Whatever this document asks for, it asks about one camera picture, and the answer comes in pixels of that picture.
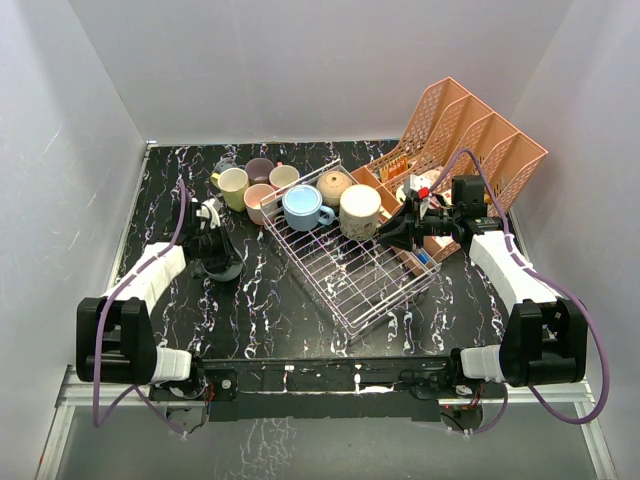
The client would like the peach desk organizer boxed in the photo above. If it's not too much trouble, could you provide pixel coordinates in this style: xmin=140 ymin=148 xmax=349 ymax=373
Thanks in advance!
xmin=347 ymin=76 xmax=549 ymax=277

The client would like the purple cable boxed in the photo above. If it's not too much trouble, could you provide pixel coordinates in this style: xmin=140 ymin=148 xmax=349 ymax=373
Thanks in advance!
xmin=92 ymin=178 xmax=189 ymax=436
xmin=429 ymin=148 xmax=611 ymax=436

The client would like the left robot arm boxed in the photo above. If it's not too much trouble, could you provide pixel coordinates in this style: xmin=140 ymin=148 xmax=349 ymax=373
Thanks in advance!
xmin=76 ymin=199 xmax=243 ymax=399

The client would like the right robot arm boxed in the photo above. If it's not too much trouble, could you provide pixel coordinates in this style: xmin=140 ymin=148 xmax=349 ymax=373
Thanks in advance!
xmin=379 ymin=175 xmax=588 ymax=397

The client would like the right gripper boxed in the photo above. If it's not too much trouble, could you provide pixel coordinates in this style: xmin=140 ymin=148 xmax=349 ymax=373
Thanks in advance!
xmin=376 ymin=198 xmax=460 ymax=251

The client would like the beige round mug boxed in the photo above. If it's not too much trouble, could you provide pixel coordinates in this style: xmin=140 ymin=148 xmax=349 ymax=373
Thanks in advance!
xmin=316 ymin=170 xmax=353 ymax=209

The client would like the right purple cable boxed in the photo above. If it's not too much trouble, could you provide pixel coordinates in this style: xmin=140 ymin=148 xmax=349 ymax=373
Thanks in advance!
xmin=429 ymin=148 xmax=611 ymax=436

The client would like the yellow-green mug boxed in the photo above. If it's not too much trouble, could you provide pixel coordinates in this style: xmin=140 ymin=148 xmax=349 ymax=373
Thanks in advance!
xmin=211 ymin=167 xmax=250 ymax=212

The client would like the white wire dish rack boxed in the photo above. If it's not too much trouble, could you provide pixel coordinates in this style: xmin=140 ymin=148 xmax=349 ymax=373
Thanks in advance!
xmin=260 ymin=160 xmax=441 ymax=340

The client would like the small grey-blue cup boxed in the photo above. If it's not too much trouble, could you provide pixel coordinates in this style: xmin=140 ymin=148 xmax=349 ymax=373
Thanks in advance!
xmin=214 ymin=159 xmax=237 ymax=174

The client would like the pink mug white inside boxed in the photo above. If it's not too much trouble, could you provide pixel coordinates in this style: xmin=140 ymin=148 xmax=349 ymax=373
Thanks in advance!
xmin=269 ymin=165 xmax=300 ymax=190

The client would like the grey mug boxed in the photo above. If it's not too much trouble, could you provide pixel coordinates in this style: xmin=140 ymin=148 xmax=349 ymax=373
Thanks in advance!
xmin=191 ymin=260 xmax=243 ymax=283

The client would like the light blue mug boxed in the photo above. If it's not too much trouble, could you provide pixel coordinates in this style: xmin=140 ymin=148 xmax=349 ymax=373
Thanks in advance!
xmin=282 ymin=185 xmax=336 ymax=232

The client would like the purple mug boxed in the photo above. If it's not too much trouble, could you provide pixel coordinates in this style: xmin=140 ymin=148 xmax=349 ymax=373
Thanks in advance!
xmin=244 ymin=158 xmax=275 ymax=186

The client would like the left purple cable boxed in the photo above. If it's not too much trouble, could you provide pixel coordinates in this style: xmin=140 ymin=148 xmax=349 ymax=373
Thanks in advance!
xmin=92 ymin=178 xmax=189 ymax=436

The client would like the black front rail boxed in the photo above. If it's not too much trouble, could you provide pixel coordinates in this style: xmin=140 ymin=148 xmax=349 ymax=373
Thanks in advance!
xmin=151 ymin=350 xmax=500 ymax=422

